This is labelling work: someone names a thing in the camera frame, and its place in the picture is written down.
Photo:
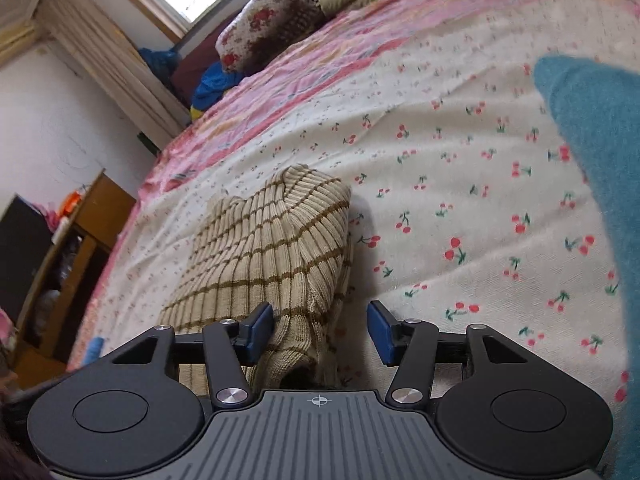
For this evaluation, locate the white cherry print bed sheet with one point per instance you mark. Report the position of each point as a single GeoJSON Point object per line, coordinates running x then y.
{"type": "Point", "coordinates": [450, 185]}

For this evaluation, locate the beige curtain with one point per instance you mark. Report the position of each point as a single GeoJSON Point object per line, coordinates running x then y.
{"type": "Point", "coordinates": [110, 60]}

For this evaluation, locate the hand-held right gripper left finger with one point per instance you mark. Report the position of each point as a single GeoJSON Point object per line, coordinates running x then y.
{"type": "Point", "coordinates": [261, 332]}

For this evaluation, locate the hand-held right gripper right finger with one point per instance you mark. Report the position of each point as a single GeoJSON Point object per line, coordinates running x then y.
{"type": "Point", "coordinates": [379, 332]}

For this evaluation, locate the beige air conditioner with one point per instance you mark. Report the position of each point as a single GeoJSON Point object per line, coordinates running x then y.
{"type": "Point", "coordinates": [15, 40]}

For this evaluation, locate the beige striped ribbed sweater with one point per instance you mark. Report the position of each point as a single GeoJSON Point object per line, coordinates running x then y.
{"type": "Point", "coordinates": [270, 240]}

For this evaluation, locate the black monitor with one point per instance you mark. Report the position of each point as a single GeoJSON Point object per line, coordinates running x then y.
{"type": "Point", "coordinates": [20, 245]}

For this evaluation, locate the orange toy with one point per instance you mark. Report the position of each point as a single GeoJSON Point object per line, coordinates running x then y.
{"type": "Point", "coordinates": [71, 203]}

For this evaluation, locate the maroon headboard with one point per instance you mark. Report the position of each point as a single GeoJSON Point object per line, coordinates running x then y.
{"type": "Point", "coordinates": [192, 67]}

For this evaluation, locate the pink patchwork quilt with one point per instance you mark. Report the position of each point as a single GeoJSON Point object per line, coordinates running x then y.
{"type": "Point", "coordinates": [310, 65]}

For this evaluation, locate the floral pillow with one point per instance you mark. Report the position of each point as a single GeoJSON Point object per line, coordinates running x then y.
{"type": "Point", "coordinates": [255, 25]}

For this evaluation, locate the teal fuzzy garment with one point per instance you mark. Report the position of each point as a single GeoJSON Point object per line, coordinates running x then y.
{"type": "Point", "coordinates": [600, 160]}

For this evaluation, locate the blue plastic bag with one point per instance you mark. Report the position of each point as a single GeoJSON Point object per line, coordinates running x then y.
{"type": "Point", "coordinates": [160, 60]}

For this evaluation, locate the dark cloth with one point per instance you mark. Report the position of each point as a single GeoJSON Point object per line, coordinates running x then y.
{"type": "Point", "coordinates": [15, 440]}

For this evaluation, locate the brown wooden cabinet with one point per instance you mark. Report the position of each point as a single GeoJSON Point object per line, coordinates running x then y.
{"type": "Point", "coordinates": [105, 205]}

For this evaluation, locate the blue and yellow cloth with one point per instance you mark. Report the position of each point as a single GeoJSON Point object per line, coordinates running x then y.
{"type": "Point", "coordinates": [215, 82]}

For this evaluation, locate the dark green box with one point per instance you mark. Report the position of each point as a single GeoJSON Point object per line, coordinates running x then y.
{"type": "Point", "coordinates": [146, 141]}

